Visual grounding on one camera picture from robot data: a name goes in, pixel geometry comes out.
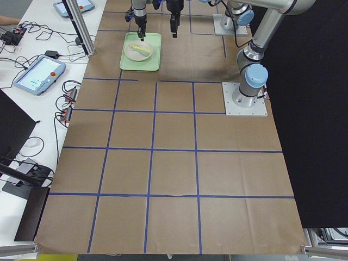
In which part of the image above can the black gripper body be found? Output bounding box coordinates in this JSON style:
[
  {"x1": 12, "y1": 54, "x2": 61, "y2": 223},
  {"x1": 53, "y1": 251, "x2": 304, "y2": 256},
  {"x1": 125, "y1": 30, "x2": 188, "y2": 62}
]
[
  {"x1": 133, "y1": 8, "x2": 147, "y2": 26},
  {"x1": 166, "y1": 0, "x2": 182, "y2": 14}
]

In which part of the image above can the yellow plastic fork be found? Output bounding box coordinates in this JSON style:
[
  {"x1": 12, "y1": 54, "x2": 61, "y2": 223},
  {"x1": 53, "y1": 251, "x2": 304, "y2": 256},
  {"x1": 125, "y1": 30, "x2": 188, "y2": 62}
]
[{"x1": 130, "y1": 44, "x2": 151, "y2": 56}]

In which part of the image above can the white round plate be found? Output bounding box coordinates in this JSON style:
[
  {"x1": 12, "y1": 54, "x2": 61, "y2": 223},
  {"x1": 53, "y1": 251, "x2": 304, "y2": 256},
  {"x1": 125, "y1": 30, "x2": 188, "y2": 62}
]
[{"x1": 124, "y1": 40, "x2": 153, "y2": 61}]

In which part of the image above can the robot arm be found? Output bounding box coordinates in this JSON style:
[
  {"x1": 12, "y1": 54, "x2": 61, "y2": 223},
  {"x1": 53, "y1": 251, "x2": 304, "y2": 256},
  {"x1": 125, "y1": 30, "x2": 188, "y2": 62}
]
[
  {"x1": 125, "y1": 1, "x2": 254, "y2": 41},
  {"x1": 225, "y1": 1, "x2": 315, "y2": 108}
]

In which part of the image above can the pale green plastic spoon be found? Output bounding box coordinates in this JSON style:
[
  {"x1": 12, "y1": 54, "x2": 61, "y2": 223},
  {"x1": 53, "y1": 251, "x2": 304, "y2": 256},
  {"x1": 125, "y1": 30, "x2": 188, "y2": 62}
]
[{"x1": 130, "y1": 44, "x2": 152, "y2": 57}]

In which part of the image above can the light green tray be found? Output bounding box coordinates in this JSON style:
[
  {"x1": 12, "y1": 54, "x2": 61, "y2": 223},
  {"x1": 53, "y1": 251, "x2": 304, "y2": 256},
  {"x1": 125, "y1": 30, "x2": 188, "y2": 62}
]
[{"x1": 120, "y1": 32, "x2": 161, "y2": 71}]

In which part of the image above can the far teach pendant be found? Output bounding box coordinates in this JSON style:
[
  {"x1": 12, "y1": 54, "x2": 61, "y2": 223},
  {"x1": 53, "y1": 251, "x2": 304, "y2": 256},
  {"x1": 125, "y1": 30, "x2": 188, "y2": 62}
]
[{"x1": 52, "y1": 0, "x2": 96, "y2": 19}]

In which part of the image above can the teach pendant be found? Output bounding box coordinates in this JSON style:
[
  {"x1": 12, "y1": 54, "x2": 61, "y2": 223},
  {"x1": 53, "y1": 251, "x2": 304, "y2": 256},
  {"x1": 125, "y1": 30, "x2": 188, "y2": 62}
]
[
  {"x1": 52, "y1": 0, "x2": 96, "y2": 19},
  {"x1": 14, "y1": 55, "x2": 66, "y2": 95}
]

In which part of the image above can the black power adapter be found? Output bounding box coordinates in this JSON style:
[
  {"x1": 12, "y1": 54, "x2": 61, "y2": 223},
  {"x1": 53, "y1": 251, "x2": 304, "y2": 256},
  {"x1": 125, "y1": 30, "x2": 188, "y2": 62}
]
[{"x1": 45, "y1": 50, "x2": 60, "y2": 59}]

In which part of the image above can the near teach pendant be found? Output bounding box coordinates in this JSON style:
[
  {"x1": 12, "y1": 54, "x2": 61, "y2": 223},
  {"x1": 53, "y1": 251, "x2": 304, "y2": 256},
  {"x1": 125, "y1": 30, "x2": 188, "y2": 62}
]
[{"x1": 14, "y1": 55, "x2": 66, "y2": 95}]

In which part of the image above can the brown paper table cover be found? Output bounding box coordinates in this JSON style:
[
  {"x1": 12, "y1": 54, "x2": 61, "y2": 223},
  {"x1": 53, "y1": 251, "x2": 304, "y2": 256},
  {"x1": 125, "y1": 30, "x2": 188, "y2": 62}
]
[{"x1": 35, "y1": 1, "x2": 306, "y2": 254}]

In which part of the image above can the black monitor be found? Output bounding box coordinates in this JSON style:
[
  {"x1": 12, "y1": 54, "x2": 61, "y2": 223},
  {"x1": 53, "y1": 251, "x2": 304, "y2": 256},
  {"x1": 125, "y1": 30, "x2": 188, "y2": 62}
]
[{"x1": 1, "y1": 91, "x2": 53, "y2": 199}]

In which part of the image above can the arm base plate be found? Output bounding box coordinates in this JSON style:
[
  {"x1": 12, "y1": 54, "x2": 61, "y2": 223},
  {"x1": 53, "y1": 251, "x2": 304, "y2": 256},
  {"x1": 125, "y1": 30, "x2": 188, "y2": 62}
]
[
  {"x1": 213, "y1": 14, "x2": 248, "y2": 36},
  {"x1": 222, "y1": 82, "x2": 268, "y2": 117}
]

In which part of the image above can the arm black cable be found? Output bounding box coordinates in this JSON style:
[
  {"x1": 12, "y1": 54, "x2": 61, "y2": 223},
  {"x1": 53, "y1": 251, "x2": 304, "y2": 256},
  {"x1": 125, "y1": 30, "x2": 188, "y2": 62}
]
[{"x1": 217, "y1": 0, "x2": 252, "y2": 49}]

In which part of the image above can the aluminium frame post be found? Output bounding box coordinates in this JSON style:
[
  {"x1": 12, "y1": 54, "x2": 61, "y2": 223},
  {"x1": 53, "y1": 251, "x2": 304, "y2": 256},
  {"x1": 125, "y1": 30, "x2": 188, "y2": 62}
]
[{"x1": 62, "y1": 0, "x2": 96, "y2": 56}]

